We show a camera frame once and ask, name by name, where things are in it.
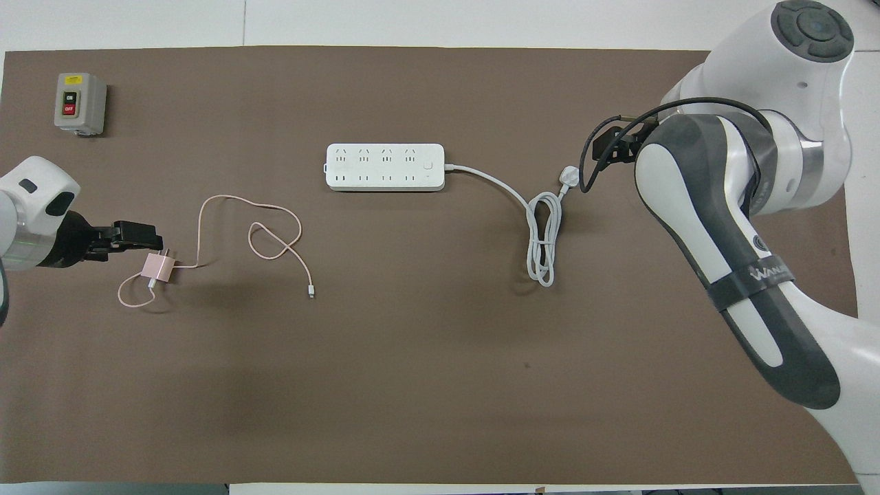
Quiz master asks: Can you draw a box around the white power strip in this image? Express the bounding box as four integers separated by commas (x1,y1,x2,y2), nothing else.
326,143,446,193

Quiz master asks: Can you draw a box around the grey on-off switch box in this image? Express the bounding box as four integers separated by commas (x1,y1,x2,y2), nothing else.
54,73,108,137

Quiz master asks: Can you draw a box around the white power strip cord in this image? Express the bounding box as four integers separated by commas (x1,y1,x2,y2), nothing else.
443,164,584,288

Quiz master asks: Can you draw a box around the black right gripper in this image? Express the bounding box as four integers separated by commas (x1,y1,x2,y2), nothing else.
593,117,657,162

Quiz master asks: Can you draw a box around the pink charging cable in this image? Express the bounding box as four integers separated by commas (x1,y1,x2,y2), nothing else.
117,195,316,308

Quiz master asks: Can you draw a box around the brown table mat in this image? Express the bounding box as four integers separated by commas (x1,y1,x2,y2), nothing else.
0,45,868,486

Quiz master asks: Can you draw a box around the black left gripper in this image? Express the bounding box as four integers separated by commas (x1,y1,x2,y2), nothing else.
38,210,164,267

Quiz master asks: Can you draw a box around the pink charger adapter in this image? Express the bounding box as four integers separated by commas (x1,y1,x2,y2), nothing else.
141,251,178,288

